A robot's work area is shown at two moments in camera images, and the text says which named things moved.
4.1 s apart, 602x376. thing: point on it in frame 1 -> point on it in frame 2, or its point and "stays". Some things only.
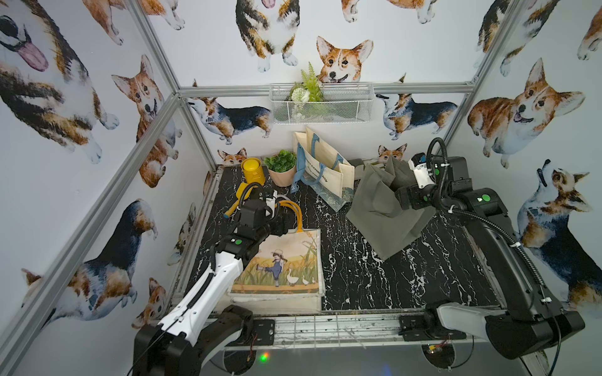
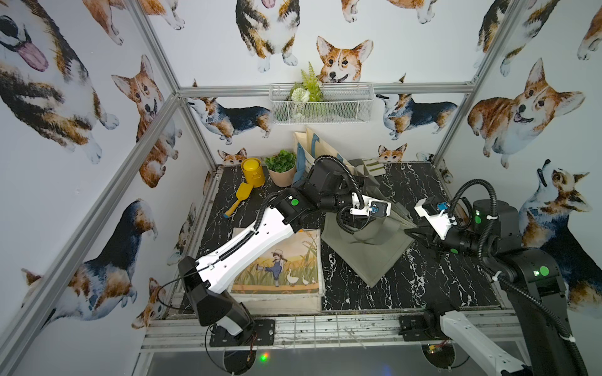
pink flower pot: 283,178 stays
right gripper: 416,202 -> 431,241
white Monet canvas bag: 273,303 stays
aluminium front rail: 334,329 stays
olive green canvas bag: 374,211 -> 369,251
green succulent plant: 283,161 stays
